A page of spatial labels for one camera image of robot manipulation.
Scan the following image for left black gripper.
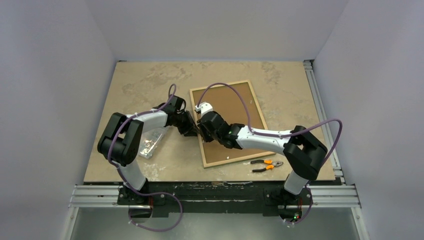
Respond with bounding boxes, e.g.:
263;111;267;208
173;110;200;137

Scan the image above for green picture frame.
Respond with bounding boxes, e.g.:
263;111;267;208
198;80;274;168

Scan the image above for orange black pliers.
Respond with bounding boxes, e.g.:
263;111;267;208
250;159;284;173

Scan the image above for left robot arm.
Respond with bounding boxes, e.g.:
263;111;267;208
97;95;200;205

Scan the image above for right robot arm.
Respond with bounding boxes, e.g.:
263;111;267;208
197;111;328;204

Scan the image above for clear plastic screw box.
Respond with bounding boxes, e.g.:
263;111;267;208
138;127;168;159

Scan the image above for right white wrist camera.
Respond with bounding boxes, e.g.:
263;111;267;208
194;102;214;117

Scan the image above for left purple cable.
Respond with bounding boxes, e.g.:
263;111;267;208
106;83;177;200

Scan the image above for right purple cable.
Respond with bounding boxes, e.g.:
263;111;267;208
197;82;343;173

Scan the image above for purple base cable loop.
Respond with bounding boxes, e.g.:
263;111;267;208
127;192;184;233

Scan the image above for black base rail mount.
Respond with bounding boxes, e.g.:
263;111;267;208
117;181;313;223

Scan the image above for aluminium frame rail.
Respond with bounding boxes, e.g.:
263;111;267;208
67;184;133;210

